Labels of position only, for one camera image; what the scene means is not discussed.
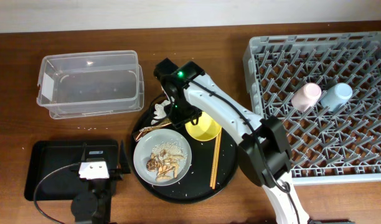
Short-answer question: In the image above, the white napkin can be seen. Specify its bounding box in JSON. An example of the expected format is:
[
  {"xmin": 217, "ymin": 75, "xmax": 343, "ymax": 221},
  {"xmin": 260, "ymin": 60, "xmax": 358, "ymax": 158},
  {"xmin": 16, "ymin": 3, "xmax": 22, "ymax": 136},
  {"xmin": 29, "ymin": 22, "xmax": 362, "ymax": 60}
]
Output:
[{"xmin": 151, "ymin": 100, "xmax": 171, "ymax": 125}]

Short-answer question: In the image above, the grey plate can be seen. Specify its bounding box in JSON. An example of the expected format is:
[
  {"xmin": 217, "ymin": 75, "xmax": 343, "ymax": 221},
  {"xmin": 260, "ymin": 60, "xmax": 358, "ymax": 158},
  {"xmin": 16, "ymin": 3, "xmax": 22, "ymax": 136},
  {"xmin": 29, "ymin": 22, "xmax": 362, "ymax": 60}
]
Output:
[{"xmin": 133, "ymin": 129, "xmax": 192, "ymax": 186}]

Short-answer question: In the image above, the yellow bowl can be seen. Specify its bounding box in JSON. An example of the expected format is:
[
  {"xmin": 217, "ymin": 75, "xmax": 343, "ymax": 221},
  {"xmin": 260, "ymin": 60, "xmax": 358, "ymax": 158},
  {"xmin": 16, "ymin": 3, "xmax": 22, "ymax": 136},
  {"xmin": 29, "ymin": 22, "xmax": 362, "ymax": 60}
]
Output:
[{"xmin": 185, "ymin": 111, "xmax": 222, "ymax": 141}]

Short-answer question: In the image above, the food scraps pile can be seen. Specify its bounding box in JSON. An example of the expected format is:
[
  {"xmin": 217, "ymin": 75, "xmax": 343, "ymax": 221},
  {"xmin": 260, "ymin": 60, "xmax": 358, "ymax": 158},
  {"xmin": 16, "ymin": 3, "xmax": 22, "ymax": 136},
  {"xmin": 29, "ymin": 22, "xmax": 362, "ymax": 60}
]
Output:
[{"xmin": 146, "ymin": 142, "xmax": 187, "ymax": 182}]

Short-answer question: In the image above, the pink plastic cup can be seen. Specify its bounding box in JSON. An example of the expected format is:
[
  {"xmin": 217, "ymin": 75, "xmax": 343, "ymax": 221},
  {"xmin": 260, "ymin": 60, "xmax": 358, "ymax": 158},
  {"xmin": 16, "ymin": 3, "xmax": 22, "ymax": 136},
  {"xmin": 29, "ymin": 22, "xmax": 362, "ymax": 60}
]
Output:
[{"xmin": 291, "ymin": 83, "xmax": 322, "ymax": 112}]

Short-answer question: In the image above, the blue plastic cup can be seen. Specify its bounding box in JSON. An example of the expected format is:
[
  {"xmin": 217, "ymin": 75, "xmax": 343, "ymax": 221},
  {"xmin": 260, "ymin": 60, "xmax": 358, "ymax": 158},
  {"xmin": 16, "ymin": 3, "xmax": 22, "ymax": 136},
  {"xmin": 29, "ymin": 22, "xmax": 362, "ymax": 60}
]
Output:
[{"xmin": 320, "ymin": 83, "xmax": 353, "ymax": 112}]

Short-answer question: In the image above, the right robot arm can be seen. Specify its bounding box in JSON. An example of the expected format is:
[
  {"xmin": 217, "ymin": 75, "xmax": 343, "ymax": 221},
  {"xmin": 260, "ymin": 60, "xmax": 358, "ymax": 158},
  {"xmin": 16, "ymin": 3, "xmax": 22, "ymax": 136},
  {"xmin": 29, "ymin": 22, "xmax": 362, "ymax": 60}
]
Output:
[{"xmin": 154, "ymin": 58, "xmax": 312, "ymax": 223}]

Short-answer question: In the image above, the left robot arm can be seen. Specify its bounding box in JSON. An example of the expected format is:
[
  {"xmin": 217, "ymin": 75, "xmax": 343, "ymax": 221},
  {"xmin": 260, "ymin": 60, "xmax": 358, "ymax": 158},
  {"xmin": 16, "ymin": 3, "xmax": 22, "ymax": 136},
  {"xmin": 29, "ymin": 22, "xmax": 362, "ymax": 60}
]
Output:
[{"xmin": 70, "ymin": 142, "xmax": 131, "ymax": 224}]

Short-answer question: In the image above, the grey dishwasher rack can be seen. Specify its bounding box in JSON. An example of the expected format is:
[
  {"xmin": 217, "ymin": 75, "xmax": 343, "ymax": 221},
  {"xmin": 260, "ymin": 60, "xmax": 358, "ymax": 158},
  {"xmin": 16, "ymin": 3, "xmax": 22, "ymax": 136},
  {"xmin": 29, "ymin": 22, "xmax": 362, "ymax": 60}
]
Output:
[{"xmin": 243, "ymin": 31, "xmax": 381, "ymax": 185}]

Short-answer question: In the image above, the gold coffee sachet wrapper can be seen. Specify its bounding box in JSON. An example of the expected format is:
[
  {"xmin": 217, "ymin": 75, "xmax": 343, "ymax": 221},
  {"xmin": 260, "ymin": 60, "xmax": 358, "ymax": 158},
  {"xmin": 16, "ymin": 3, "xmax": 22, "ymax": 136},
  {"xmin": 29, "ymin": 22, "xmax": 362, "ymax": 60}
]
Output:
[{"xmin": 132, "ymin": 119, "xmax": 171, "ymax": 142}]

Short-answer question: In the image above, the black rectangular tray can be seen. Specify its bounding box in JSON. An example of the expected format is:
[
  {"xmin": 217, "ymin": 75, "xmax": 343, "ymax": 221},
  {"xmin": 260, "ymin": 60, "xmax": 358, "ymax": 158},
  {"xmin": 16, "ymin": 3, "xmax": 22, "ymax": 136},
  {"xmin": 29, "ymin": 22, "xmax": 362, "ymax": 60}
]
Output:
[{"xmin": 24, "ymin": 139, "xmax": 117, "ymax": 201}]

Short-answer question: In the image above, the left wooden chopstick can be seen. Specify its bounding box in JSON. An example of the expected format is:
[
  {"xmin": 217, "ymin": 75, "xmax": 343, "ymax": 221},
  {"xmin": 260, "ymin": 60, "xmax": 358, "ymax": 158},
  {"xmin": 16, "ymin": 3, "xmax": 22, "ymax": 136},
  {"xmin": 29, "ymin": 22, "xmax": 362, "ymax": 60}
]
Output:
[{"xmin": 209, "ymin": 127, "xmax": 223, "ymax": 188}]

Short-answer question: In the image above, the wooden chopstick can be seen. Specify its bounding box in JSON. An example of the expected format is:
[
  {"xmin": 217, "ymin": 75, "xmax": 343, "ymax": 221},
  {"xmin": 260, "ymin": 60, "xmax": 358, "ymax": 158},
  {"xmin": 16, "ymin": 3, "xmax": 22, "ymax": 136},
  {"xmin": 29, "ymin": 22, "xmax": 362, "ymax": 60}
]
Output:
[
  {"xmin": 212, "ymin": 129, "xmax": 223, "ymax": 190},
  {"xmin": 209, "ymin": 127, "xmax": 223, "ymax": 188}
]

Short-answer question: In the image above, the right wooden chopstick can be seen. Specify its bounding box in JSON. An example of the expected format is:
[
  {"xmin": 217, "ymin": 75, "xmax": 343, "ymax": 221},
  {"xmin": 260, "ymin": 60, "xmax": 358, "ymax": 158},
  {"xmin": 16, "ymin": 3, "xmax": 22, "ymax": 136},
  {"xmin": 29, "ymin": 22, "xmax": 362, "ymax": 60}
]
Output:
[{"xmin": 212, "ymin": 129, "xmax": 223, "ymax": 190}]

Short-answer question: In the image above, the clear plastic storage bin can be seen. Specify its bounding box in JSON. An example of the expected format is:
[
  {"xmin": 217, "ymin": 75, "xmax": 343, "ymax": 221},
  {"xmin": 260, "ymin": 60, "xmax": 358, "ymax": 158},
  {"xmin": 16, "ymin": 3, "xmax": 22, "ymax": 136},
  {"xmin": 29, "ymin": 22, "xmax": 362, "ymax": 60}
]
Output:
[{"xmin": 37, "ymin": 50, "xmax": 144, "ymax": 119}]

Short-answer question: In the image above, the round black serving tray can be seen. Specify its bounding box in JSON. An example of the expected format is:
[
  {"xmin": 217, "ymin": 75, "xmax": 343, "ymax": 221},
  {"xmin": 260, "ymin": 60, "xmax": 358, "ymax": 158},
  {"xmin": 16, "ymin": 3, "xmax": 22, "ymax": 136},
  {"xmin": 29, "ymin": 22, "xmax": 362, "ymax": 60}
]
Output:
[{"xmin": 129, "ymin": 125, "xmax": 238, "ymax": 204}]

